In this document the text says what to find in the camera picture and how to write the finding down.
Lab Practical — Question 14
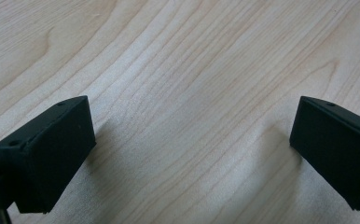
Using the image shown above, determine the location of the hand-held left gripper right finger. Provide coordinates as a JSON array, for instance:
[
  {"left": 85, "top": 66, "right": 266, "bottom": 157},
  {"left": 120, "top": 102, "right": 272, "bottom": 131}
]
[{"left": 289, "top": 95, "right": 360, "bottom": 212}]

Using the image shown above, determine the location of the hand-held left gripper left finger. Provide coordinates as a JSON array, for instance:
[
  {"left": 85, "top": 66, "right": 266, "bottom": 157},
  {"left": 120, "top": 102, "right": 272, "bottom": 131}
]
[{"left": 0, "top": 95, "right": 97, "bottom": 215}]

